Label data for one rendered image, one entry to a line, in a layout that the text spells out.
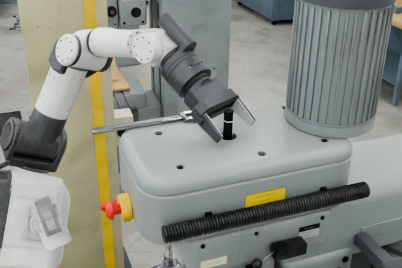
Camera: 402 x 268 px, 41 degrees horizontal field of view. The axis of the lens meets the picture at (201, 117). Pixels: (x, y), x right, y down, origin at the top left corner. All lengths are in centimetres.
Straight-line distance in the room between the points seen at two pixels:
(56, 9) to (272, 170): 186
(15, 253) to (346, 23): 94
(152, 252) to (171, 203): 275
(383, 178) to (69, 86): 79
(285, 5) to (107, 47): 738
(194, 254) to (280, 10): 758
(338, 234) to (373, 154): 23
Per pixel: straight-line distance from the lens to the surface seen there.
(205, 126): 110
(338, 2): 107
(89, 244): 342
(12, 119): 147
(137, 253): 376
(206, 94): 112
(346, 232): 132
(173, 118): 120
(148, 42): 115
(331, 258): 133
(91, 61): 137
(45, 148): 147
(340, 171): 117
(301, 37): 113
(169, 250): 191
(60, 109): 142
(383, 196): 132
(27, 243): 144
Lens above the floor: 243
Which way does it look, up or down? 26 degrees down
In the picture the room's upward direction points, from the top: 1 degrees clockwise
